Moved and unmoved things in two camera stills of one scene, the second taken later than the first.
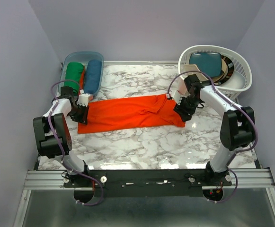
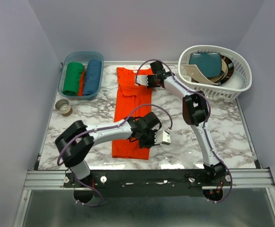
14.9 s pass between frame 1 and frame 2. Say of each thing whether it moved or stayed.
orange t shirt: moved
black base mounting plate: stayed
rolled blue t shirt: stayed
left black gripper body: moved
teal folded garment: stayed
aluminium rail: stayed
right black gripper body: moved
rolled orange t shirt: stayed
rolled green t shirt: stayed
